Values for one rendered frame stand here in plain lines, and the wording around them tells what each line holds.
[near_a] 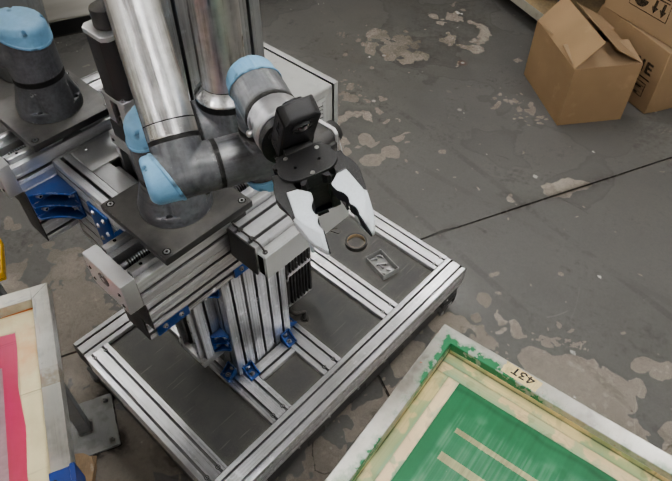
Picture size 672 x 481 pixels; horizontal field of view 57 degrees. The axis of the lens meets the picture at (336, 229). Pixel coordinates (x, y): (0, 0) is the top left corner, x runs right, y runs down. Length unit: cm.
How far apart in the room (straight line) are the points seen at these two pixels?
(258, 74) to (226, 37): 24
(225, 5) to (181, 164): 30
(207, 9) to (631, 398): 215
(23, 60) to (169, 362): 121
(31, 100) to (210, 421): 117
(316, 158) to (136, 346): 177
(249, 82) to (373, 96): 293
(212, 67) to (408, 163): 228
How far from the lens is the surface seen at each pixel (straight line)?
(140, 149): 117
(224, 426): 219
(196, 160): 90
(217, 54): 110
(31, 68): 157
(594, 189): 340
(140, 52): 92
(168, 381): 231
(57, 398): 144
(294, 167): 72
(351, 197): 68
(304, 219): 67
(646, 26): 394
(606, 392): 266
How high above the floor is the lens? 216
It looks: 47 degrees down
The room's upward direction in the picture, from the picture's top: straight up
